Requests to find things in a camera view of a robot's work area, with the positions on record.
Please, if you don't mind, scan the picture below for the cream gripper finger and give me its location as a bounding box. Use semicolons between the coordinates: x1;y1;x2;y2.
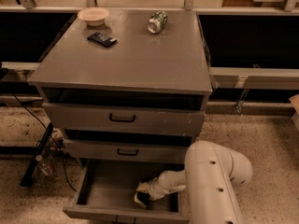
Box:
134;192;148;208
136;182;150;193

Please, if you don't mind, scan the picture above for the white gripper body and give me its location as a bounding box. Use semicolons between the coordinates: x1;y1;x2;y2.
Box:
146;177;168;201

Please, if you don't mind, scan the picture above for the green and yellow sponge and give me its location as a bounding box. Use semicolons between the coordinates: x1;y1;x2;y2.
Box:
137;192;150;208

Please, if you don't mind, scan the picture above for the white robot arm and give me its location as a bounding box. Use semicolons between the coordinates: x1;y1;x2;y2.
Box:
134;141;253;224

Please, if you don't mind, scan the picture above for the grey open bottom drawer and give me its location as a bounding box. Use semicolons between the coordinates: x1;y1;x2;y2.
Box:
64;160;189;224

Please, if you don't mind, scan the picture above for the grey middle drawer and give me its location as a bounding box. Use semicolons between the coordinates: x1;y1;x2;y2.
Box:
64;139;187;164

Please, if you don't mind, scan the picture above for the grey top drawer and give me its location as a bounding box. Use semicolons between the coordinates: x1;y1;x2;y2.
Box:
43;103;205;136

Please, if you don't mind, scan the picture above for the grey drawer cabinet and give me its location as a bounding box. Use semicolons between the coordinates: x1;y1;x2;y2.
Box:
27;8;213;175

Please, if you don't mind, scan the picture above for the small plastic bottle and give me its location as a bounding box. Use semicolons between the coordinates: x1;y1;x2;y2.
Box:
36;155;54;176

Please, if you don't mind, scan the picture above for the black stand leg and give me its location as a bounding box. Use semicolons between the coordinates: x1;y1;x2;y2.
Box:
21;123;53;187

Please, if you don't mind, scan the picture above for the green soda can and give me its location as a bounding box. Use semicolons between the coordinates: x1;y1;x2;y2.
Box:
148;10;168;34

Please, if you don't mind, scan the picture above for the beige bowl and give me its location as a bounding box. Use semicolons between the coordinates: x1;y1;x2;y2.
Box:
78;7;109;26

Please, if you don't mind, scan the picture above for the black floor cable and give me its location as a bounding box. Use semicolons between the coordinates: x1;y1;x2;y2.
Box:
11;92;78;192

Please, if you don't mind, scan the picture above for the metal railing frame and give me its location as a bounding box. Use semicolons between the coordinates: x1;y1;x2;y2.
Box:
0;0;299;91

